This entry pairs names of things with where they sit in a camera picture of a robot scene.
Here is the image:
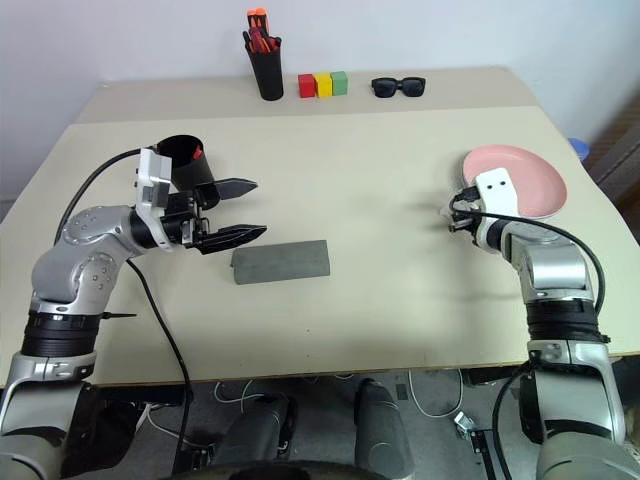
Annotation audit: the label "white floor cable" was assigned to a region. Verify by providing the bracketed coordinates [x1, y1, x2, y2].
[213, 378, 264, 417]
[406, 368, 467, 420]

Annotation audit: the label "blue plastic container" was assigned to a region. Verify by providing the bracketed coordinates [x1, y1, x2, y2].
[567, 137, 592, 163]

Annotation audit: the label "grey glasses case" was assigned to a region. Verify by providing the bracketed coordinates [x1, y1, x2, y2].
[230, 239, 333, 287]

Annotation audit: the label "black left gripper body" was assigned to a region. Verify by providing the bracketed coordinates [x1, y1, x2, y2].
[162, 188, 211, 248]

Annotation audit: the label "pink plate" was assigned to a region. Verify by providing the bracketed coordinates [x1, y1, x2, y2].
[462, 144, 569, 221]

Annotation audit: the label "narrow black tool holder cup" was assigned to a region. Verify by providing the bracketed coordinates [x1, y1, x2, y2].
[249, 36, 286, 102]

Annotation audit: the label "dark grey rounded shell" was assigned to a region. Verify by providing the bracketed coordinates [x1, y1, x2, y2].
[212, 392, 297, 474]
[353, 378, 415, 480]

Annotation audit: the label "metal caster bracket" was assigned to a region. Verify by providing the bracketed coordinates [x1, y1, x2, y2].
[452, 412, 502, 480]

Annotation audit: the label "black sunglasses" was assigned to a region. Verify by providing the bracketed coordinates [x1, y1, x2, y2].
[370, 76, 428, 100]

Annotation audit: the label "wide black cup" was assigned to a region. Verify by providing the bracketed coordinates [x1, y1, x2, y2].
[156, 134, 217, 195]

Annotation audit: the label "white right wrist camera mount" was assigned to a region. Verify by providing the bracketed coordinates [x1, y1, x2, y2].
[474, 167, 522, 219]

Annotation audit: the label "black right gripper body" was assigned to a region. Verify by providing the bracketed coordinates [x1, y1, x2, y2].
[454, 196, 490, 237]

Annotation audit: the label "black rounded housing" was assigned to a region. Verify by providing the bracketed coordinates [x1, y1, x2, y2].
[199, 460, 401, 480]

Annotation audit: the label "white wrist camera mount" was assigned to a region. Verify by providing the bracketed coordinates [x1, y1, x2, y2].
[474, 167, 522, 219]
[133, 147, 177, 250]

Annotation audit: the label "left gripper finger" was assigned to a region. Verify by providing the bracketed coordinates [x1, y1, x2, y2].
[194, 223, 269, 256]
[196, 177, 260, 209]

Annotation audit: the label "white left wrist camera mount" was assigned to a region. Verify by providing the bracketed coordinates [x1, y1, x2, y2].
[133, 147, 177, 250]

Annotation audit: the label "brown wooden furniture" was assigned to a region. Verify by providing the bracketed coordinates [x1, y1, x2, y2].
[585, 94, 640, 212]

